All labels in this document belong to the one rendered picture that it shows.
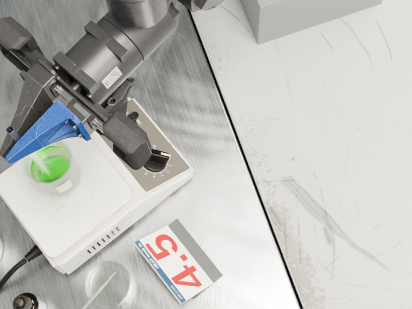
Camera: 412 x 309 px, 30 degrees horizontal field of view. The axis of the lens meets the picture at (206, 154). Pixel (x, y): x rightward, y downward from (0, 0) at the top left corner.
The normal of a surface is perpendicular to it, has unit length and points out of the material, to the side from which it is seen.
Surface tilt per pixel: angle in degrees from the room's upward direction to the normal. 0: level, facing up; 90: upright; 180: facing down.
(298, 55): 0
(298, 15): 90
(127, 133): 1
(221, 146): 0
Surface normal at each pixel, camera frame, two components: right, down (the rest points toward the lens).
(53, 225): -0.04, -0.29
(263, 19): 0.33, 0.90
